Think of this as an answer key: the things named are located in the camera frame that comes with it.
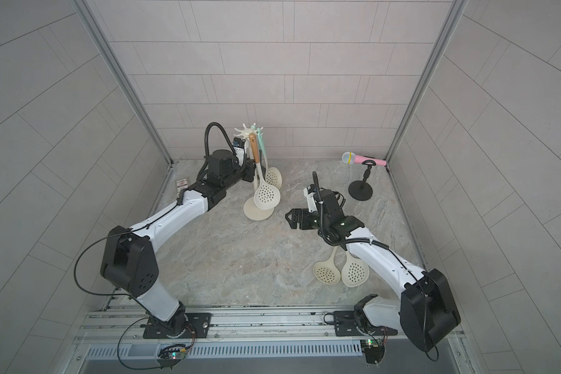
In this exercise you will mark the pink toy microphone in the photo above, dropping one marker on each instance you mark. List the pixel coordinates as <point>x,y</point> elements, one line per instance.
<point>350,158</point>

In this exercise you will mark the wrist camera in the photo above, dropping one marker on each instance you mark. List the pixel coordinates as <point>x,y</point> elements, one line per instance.
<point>239,144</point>
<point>309,193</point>

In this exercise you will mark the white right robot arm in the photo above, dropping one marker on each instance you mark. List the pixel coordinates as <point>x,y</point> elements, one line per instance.
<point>426,312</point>

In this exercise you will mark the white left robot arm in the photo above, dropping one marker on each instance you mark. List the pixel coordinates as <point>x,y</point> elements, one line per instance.
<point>129,261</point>

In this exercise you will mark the right green circuit board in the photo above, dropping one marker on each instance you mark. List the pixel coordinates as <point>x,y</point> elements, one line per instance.
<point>373,352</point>

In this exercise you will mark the small red white card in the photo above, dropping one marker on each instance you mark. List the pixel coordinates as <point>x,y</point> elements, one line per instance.
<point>181,184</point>

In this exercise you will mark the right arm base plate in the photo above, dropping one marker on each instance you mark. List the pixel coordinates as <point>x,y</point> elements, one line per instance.
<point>344,324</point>

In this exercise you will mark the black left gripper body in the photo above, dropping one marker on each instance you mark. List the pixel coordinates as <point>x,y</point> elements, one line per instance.
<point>235,174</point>

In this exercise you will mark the left green circuit board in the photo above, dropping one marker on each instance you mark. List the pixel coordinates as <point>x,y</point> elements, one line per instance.
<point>172,355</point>

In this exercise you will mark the aluminium mounting rail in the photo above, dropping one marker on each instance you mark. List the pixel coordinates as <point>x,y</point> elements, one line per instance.
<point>234,333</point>

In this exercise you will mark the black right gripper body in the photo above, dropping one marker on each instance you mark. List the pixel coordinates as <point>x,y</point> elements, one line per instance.
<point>325,222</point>

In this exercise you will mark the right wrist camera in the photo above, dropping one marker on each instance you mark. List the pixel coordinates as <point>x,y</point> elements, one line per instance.
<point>309,193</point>

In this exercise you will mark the green circuit board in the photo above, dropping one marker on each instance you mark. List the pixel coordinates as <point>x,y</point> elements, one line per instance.
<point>172,355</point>
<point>373,352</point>

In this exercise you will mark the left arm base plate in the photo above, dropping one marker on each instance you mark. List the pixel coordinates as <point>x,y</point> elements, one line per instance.
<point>189,325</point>

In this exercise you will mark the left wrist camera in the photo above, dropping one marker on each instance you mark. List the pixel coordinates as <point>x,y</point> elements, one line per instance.
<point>239,144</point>

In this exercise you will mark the cream skimmer green handle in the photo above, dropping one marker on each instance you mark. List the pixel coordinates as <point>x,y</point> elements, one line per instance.
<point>273,175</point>

